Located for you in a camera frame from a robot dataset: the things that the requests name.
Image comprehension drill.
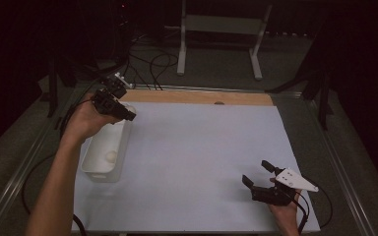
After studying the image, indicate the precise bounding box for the black tripod stand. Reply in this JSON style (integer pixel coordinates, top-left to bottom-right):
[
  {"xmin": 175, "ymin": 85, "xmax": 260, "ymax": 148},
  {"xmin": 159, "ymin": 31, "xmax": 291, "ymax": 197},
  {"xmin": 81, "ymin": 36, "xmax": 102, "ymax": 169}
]
[
  {"xmin": 47, "ymin": 57, "xmax": 116, "ymax": 119},
  {"xmin": 265, "ymin": 63, "xmax": 335, "ymax": 132}
]

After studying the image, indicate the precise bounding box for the hand-held gripper cable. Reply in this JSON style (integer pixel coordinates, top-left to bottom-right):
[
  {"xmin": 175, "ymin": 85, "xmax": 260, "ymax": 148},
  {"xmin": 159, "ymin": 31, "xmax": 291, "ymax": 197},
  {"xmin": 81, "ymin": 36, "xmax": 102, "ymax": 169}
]
[
  {"xmin": 58, "ymin": 97, "xmax": 95, "ymax": 139},
  {"xmin": 288, "ymin": 190, "xmax": 310, "ymax": 234}
]

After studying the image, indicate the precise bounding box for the person's right hand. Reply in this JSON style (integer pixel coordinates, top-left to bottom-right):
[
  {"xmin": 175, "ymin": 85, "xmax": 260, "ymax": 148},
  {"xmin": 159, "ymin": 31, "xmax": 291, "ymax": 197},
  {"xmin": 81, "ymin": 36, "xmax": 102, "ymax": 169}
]
[{"xmin": 267, "ymin": 190, "xmax": 303, "ymax": 230}]

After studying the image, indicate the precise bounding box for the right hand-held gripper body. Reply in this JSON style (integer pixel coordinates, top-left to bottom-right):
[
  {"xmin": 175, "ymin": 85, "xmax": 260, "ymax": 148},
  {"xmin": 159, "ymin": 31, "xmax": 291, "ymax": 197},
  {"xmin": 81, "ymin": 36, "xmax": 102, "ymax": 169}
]
[{"xmin": 250, "ymin": 167, "xmax": 320, "ymax": 207}]

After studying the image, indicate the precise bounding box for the person's left hand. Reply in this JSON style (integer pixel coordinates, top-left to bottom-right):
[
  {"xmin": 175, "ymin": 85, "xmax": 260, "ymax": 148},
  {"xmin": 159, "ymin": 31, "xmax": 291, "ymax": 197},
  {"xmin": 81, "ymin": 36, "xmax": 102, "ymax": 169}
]
[{"xmin": 62, "ymin": 92, "xmax": 125, "ymax": 146}]

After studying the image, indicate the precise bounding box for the left hand-held gripper cable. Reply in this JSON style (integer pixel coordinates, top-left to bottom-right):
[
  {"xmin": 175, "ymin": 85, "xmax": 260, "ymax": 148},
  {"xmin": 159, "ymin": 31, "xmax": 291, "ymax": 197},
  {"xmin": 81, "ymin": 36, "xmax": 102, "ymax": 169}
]
[{"xmin": 58, "ymin": 97, "xmax": 95, "ymax": 139}]

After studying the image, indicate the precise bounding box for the grey metal stand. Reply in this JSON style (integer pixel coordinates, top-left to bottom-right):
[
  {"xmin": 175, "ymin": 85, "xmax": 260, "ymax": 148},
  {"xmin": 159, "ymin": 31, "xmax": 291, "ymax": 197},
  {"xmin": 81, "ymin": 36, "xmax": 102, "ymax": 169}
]
[{"xmin": 176, "ymin": 0, "xmax": 274, "ymax": 82}]

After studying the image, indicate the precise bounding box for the white rectangular plastic container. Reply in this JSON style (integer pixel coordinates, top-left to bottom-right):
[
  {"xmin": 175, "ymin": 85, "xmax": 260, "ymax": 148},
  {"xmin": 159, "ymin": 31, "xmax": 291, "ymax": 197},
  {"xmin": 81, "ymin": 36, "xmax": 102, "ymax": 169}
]
[{"xmin": 80, "ymin": 102, "xmax": 134, "ymax": 184}]

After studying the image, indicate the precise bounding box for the black looped floor cable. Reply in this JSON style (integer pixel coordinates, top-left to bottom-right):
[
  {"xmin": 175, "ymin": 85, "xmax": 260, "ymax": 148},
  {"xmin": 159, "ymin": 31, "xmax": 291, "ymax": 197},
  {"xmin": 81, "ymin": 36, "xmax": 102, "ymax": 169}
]
[{"xmin": 148, "ymin": 52, "xmax": 180, "ymax": 91}]

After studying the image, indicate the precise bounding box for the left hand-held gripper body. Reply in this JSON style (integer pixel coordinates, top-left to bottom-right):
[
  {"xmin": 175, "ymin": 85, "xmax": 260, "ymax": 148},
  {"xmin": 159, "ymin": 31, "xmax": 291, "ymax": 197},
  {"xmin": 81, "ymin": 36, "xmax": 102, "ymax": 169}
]
[{"xmin": 92, "ymin": 72, "xmax": 135, "ymax": 116}]

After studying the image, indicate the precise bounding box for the white table mat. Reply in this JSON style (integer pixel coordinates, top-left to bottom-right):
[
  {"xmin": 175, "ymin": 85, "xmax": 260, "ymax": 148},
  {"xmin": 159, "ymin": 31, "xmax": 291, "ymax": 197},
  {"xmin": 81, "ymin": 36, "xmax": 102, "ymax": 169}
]
[{"xmin": 71, "ymin": 99, "xmax": 322, "ymax": 234}]

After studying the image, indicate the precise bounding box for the right hand-held gripper cable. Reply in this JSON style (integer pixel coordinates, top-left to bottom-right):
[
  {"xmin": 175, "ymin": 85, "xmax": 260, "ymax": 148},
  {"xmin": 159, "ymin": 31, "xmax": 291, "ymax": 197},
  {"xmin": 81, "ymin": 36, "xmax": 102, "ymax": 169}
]
[{"xmin": 288, "ymin": 190, "xmax": 310, "ymax": 234}]

